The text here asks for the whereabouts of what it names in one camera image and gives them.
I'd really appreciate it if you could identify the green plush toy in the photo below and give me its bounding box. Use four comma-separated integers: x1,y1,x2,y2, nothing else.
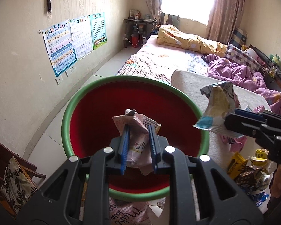
269,54,280,67

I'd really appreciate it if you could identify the bed with patterned sheet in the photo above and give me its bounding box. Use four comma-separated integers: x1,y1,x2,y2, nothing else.
118,36,208,84

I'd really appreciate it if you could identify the dark brown snack bag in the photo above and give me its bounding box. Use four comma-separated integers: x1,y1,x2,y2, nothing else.
234,165,262,188

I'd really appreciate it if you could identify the yellow quilt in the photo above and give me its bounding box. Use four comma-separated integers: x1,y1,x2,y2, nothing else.
157,24,227,57

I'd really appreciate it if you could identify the right pink curtain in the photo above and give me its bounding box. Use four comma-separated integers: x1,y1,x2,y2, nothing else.
206,0,246,44

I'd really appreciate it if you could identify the red bucket under table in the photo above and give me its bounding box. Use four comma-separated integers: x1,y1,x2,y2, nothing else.
131,34,140,47

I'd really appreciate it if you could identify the yellow juice carton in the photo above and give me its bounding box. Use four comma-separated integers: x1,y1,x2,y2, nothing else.
251,149,269,167

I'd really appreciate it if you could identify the pink wrapper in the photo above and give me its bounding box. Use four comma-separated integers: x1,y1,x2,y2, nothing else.
112,109,161,176

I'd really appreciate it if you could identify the dark side table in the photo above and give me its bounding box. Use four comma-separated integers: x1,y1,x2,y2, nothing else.
123,18,157,48

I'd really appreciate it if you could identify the white blue snack wrapper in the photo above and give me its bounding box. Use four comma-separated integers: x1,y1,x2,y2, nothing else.
194,81,243,138

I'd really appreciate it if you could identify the wooden chair floral cushion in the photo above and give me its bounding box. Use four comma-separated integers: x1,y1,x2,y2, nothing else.
0,143,46,218

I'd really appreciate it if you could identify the person right hand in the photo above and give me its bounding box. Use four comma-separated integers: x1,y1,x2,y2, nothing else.
270,165,281,198

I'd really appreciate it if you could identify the red bin with green rim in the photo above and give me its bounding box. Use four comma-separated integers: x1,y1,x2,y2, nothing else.
61,75,210,202

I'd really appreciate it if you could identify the yellow snack bag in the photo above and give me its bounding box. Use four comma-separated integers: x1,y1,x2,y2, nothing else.
227,152,248,180

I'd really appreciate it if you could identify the purple quilt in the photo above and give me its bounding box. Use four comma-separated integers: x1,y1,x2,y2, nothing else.
201,54,281,115

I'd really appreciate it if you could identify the plaid pillow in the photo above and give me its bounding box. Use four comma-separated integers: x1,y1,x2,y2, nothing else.
225,44,261,73

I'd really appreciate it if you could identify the pink printed cloth bag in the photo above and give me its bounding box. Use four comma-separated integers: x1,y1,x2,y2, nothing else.
109,198,166,224

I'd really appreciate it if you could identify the wall socket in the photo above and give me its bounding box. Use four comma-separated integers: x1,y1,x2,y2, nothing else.
56,75,63,85

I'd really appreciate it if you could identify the middle white wall poster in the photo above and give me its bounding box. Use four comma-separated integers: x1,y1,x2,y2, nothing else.
70,16,93,60

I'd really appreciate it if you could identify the left alphabet wall poster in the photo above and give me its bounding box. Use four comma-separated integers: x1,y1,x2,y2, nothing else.
42,20,77,77

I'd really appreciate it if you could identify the right number wall poster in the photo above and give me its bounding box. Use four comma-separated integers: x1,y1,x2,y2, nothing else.
89,12,107,50

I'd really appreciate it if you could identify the pink printed snack bag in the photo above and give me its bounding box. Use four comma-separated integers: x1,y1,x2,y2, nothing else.
218,105,265,152

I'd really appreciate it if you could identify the white floral paper cup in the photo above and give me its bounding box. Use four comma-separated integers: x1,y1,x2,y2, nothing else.
256,172,271,191

